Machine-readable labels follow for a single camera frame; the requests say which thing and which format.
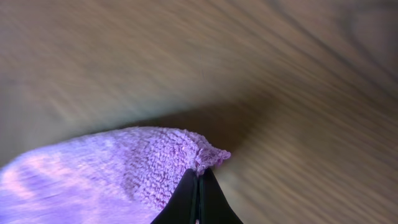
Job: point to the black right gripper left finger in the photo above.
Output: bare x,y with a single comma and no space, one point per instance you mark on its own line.
182,206

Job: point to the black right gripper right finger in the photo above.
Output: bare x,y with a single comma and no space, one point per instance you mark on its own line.
214,207

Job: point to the purple microfiber cloth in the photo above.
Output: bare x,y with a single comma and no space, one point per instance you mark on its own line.
121,176

